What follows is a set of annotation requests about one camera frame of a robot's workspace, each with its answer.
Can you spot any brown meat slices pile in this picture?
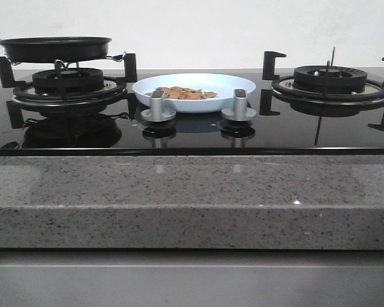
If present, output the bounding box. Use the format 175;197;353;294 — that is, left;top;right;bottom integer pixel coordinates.
156;86;218;100

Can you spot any left silver stove knob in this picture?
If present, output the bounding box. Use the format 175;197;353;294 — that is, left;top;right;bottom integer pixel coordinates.
141;90;176;123

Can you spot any wire pan reducer ring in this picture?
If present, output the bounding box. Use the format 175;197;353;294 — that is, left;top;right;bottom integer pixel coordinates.
6;51;127;70

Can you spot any light blue plate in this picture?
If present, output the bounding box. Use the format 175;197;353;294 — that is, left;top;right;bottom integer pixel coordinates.
132;73;256;113

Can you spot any right silver stove knob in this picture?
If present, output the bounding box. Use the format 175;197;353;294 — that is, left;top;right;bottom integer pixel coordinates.
221;89;257;122

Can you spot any right black gas burner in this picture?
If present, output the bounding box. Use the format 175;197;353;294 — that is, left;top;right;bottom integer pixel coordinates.
293;65;367;95

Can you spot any left black gas burner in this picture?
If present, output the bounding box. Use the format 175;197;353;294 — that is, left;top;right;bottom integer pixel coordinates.
32;68;104;95

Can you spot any black frying pan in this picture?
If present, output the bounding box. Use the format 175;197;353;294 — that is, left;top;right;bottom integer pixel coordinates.
0;36;112;63

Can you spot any silver stove knob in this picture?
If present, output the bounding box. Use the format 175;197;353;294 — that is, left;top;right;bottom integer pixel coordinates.
141;90;176;123
221;89;257;122

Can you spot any black gas burner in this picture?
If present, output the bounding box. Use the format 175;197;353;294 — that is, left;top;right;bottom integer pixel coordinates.
293;65;367;95
32;68;104;95

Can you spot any black glass gas cooktop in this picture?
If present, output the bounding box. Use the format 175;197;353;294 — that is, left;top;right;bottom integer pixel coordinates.
0;70;384;156

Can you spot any right black pan support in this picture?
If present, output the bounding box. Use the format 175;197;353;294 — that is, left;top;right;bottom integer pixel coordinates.
260;51;384;131

